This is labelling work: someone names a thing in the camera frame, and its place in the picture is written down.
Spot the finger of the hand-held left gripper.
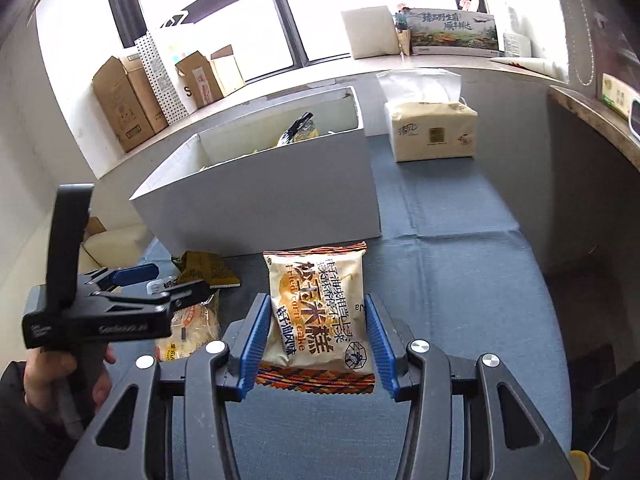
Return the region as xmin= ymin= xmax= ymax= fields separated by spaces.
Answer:
xmin=75 ymin=279 xmax=212 ymax=344
xmin=80 ymin=262 xmax=162 ymax=289

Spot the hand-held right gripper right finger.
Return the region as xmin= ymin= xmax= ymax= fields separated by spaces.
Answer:
xmin=364 ymin=293 xmax=576 ymax=480

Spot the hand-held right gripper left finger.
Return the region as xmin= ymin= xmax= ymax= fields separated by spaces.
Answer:
xmin=59 ymin=292 xmax=273 ymax=480

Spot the small white snack packet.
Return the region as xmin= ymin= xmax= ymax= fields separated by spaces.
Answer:
xmin=147 ymin=276 xmax=180 ymax=297

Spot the beige patterned-edge snack packet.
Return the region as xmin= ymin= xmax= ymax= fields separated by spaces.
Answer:
xmin=255 ymin=241 xmax=377 ymax=395

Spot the white storage box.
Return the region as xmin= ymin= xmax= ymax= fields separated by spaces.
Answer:
xmin=129 ymin=85 xmax=384 ymax=261

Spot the person's left forearm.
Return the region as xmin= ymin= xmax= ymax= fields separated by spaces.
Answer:
xmin=0 ymin=360 xmax=88 ymax=480

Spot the person's left hand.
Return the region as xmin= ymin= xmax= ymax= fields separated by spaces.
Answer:
xmin=24 ymin=346 xmax=118 ymax=414

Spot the small cardboard scrap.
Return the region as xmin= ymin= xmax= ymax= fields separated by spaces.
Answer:
xmin=84 ymin=215 xmax=108 ymax=241

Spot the clear bread snack packet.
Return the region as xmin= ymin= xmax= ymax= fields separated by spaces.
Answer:
xmin=154 ymin=291 xmax=222 ymax=364

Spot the dark yellow-brown snack packet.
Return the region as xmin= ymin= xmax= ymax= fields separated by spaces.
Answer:
xmin=172 ymin=250 xmax=241 ymax=291

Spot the blue-grey tablecloth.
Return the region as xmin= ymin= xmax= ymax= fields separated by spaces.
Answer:
xmin=107 ymin=132 xmax=574 ymax=480

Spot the large brown cardboard box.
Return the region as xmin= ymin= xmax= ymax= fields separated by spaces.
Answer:
xmin=92 ymin=55 xmax=169 ymax=154

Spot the polka dot paper bag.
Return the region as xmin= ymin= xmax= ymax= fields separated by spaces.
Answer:
xmin=133 ymin=10 xmax=202 ymax=126

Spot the small open cardboard box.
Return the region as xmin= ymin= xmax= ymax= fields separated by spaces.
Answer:
xmin=174 ymin=50 xmax=227 ymax=110
xmin=209 ymin=44 xmax=247 ymax=97

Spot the beige tissue pack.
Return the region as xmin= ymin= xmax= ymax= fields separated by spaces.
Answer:
xmin=376 ymin=68 xmax=479 ymax=163

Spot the yellow chips bag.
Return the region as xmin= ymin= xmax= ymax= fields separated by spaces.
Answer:
xmin=276 ymin=111 xmax=319 ymax=149

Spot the yellow cup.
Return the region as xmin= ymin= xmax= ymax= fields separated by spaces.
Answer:
xmin=569 ymin=450 xmax=592 ymax=480

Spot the brown stone shelf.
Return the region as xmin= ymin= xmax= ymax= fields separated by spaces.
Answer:
xmin=547 ymin=84 xmax=640 ymax=172

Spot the plain white box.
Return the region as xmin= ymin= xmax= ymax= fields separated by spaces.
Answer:
xmin=341 ymin=5 xmax=403 ymax=60

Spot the small printed bag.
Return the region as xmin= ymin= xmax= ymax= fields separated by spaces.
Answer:
xmin=392 ymin=4 xmax=414 ymax=57

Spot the white tube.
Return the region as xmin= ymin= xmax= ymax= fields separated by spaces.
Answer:
xmin=489 ymin=55 xmax=569 ymax=82

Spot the landscape-print carton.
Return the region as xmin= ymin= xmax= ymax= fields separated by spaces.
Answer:
xmin=409 ymin=8 xmax=500 ymax=57

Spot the white plastic bottle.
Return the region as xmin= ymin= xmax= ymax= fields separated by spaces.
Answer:
xmin=502 ymin=32 xmax=532 ymax=59

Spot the white-framed black container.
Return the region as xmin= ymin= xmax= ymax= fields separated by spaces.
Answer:
xmin=626 ymin=96 xmax=640 ymax=141

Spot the green and white carton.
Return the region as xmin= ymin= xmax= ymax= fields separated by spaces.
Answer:
xmin=601 ymin=72 xmax=640 ymax=121

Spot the dark window frame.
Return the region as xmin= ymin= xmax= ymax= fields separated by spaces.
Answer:
xmin=99 ymin=0 xmax=482 ymax=84

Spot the beaded blind cord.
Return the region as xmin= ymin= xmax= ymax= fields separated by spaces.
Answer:
xmin=560 ymin=0 xmax=597 ymax=87

